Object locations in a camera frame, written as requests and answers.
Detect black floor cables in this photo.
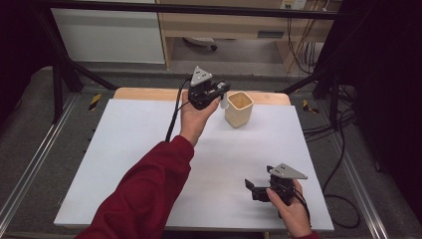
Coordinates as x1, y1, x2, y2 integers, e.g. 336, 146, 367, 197
303, 83, 362, 230

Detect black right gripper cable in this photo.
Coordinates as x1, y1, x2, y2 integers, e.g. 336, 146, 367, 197
278, 183, 313, 229

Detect black curtain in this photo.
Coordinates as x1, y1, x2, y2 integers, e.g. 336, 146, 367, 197
0, 0, 51, 118
331, 0, 422, 213

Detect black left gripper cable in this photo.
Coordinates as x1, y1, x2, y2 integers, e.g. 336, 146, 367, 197
164, 78, 193, 143

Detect yellow black floor tape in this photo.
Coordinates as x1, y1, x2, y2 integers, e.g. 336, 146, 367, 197
88, 93, 103, 112
302, 99, 318, 115

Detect white power strip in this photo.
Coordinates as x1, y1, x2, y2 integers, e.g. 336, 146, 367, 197
280, 0, 308, 10

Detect light wooden desk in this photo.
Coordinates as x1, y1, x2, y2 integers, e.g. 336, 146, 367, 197
155, 0, 342, 73

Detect person's right hand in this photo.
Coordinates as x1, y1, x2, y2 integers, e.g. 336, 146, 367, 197
265, 178, 315, 239

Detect white cabinet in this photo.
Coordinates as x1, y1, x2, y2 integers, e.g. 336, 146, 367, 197
51, 0, 166, 65

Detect hanging black cables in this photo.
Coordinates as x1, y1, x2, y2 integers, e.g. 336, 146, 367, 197
287, 16, 320, 76

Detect aluminium floor rail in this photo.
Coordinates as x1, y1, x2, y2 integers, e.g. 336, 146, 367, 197
331, 132, 390, 239
0, 94, 80, 228

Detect black metal frame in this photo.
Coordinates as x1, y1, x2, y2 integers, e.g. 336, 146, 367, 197
33, 0, 347, 131

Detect cream square cup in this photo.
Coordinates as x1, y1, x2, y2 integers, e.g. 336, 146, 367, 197
224, 91, 255, 129

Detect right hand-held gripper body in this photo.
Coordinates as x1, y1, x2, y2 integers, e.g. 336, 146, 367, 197
251, 162, 309, 205

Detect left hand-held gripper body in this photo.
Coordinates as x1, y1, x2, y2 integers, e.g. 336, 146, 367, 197
187, 65, 223, 112

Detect person's left hand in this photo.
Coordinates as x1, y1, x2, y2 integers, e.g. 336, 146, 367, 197
178, 91, 222, 147

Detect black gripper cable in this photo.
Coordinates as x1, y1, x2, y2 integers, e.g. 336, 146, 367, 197
278, 183, 313, 229
164, 78, 193, 143

